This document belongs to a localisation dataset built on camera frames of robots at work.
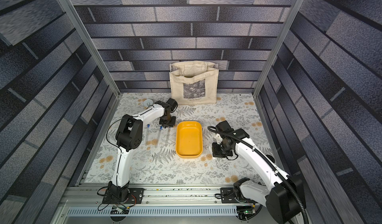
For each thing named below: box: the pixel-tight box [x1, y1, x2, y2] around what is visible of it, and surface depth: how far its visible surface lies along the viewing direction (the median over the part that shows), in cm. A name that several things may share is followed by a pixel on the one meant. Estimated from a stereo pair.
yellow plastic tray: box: [175, 120, 204, 159], surface depth 94 cm
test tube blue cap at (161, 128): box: [155, 125, 164, 149], surface depth 97 cm
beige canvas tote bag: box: [169, 60, 219, 106], surface depth 103 cm
